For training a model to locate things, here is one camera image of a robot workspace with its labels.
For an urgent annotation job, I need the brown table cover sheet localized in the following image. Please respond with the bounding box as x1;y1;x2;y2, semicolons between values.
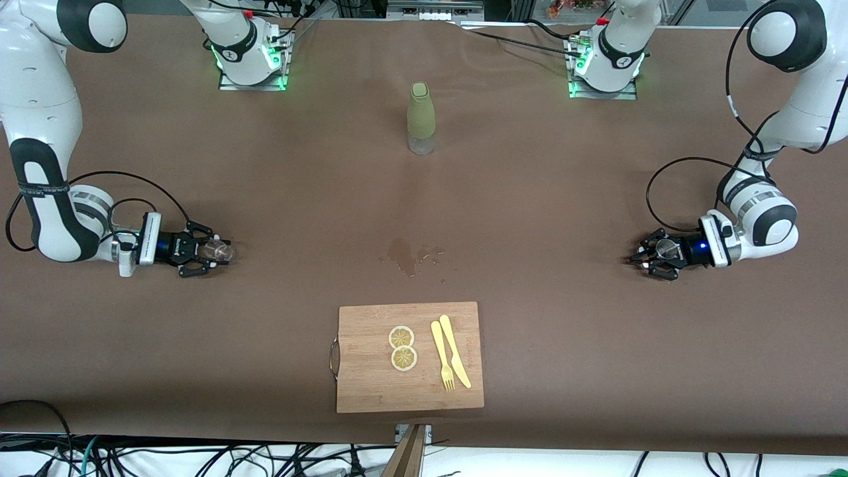
0;12;848;456

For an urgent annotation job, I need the wooden cutting board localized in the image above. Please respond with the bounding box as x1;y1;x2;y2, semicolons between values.
330;301;485;414

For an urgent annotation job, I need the yellow plastic knife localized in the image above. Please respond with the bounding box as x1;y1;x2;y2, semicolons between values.
439;314;472;389

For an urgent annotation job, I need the yellow plastic fork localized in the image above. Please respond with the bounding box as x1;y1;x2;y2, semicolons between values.
431;321;456;392

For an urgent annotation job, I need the green sleeved glass bottle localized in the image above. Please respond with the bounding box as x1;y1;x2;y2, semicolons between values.
407;82;437;156

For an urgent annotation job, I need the grey power strip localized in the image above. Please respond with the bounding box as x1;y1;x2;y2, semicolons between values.
388;0;484;22

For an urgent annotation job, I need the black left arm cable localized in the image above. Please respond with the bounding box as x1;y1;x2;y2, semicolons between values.
646;0;786;233

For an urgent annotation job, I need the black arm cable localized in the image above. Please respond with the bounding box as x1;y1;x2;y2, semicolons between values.
5;171;193;252
646;0;786;233

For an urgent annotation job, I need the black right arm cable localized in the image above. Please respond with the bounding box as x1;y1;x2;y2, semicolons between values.
5;171;193;252

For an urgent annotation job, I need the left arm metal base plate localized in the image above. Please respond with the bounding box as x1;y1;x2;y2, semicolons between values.
566;33;638;100

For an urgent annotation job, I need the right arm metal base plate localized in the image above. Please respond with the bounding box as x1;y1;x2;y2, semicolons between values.
219;26;293;91

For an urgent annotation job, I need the black looped floor cable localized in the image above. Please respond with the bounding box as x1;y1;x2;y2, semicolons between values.
0;399;75;477

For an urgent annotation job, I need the green floor cable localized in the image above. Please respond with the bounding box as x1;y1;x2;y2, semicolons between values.
78;436;100;477

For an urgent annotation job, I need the black cable on table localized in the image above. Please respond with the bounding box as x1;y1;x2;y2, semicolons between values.
457;19;587;60

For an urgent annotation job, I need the wooden post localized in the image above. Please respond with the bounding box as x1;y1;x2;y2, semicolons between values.
383;424;428;477

